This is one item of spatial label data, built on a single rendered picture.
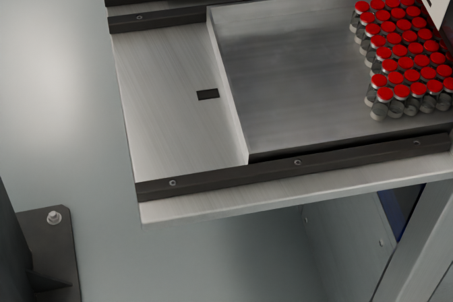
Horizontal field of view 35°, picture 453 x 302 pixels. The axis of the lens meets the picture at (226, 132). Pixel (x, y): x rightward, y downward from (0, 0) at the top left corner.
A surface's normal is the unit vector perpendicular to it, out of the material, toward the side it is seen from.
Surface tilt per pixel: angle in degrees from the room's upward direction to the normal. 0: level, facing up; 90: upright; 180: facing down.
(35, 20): 0
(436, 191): 90
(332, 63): 0
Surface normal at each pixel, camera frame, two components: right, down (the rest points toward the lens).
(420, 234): -0.98, 0.15
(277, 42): 0.04, -0.60
